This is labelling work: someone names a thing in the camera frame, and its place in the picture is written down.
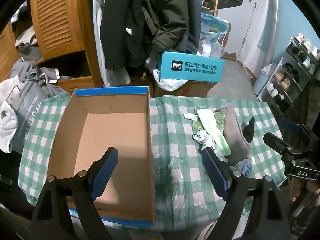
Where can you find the grey fleece cloth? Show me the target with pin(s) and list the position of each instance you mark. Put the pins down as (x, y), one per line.
(235, 140)

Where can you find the blue plastic bag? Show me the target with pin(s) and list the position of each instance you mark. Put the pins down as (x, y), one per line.
(212, 27)

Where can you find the black sock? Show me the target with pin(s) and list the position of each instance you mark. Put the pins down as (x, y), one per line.
(249, 130)

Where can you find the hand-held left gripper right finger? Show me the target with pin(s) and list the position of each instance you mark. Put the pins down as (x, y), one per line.
(216, 175)

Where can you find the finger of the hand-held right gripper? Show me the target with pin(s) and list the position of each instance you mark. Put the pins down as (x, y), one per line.
(275, 140)
(291, 127)

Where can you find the light green cloth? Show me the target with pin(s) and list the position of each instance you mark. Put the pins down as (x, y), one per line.
(210, 125)

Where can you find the green glitter bubble wrap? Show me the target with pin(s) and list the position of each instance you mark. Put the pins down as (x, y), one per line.
(220, 119)

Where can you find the grey hoodie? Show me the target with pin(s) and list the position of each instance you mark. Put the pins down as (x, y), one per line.
(27, 70)

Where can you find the black hanging coat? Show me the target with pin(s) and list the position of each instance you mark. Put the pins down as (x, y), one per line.
(120, 30)

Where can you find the brown cardboard box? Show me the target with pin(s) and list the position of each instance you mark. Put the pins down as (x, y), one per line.
(195, 88)

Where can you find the wooden wardrobe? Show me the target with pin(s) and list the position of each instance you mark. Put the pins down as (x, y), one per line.
(75, 82)

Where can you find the light blue cloth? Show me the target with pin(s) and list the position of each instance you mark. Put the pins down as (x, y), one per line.
(244, 167)

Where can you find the grey folded clothing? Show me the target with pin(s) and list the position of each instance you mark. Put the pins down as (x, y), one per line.
(26, 38)

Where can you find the white printed sock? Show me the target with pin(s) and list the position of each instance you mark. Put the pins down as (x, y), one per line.
(200, 136)

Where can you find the teal printed box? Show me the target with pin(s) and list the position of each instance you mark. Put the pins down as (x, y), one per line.
(190, 67)

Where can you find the white towel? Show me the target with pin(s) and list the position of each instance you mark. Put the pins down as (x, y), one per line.
(7, 120)

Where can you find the person's right hand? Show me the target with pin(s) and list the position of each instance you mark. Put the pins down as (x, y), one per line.
(297, 188)

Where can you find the wooden louvered door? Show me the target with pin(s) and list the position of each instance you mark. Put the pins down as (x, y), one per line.
(57, 17)

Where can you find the grey printed tote bag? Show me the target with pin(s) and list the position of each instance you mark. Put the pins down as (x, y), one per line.
(32, 110)

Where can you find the shoe rack with shoes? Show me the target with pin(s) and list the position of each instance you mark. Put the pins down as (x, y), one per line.
(292, 75)

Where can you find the white foam piece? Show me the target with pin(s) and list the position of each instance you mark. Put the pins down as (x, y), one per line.
(190, 116)

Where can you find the white hanging garment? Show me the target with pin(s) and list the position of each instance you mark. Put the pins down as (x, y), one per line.
(97, 30)

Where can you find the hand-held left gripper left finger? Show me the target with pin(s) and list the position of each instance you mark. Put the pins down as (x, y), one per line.
(105, 173)

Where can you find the small white plastic bag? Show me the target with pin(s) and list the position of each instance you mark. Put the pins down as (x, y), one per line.
(217, 48)

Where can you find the olive hanging jacket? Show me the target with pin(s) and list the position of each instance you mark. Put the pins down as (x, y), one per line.
(170, 12)

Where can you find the cardboard shoebox blue rim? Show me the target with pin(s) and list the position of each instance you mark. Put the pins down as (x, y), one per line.
(112, 135)

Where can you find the light blue bin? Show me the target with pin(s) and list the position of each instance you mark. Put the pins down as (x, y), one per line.
(261, 82)

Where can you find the green checked tablecloth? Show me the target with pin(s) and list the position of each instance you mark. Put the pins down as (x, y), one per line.
(180, 135)

